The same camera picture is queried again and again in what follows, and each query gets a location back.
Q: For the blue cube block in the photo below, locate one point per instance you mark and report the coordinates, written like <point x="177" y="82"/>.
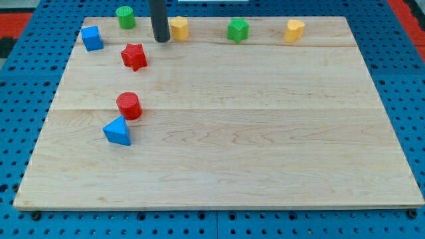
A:
<point x="91" y="38"/>

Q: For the light wooden board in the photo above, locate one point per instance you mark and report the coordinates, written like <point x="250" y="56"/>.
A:
<point x="258" y="125"/>

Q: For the red cylinder block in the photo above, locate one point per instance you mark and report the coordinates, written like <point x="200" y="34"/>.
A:
<point x="129" y="105"/>

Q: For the blue triangle block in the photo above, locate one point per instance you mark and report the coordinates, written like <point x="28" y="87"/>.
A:
<point x="117" y="132"/>

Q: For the yellow pentagon block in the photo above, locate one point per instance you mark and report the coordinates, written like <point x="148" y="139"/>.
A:
<point x="180" y="28"/>

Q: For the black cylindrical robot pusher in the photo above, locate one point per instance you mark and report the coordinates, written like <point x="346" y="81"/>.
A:
<point x="159" y="20"/>

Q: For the red star block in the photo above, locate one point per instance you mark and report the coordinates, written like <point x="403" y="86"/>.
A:
<point x="134" y="57"/>

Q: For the yellow heart block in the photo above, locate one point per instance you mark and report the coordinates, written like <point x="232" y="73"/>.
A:
<point x="294" y="30"/>

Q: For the green cylinder block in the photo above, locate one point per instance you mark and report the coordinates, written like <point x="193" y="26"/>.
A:
<point x="125" y="17"/>

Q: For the blue perforated base panel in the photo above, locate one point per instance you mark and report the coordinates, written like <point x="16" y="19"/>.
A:
<point x="31" y="74"/>

